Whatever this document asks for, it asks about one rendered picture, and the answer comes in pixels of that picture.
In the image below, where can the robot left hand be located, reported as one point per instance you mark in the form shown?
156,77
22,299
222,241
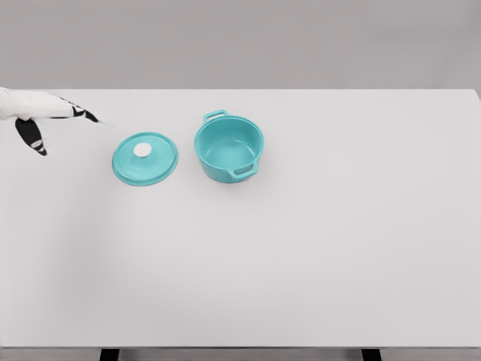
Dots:
37,105

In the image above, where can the teal pot lid white knob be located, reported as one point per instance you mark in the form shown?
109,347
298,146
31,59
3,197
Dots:
144,158

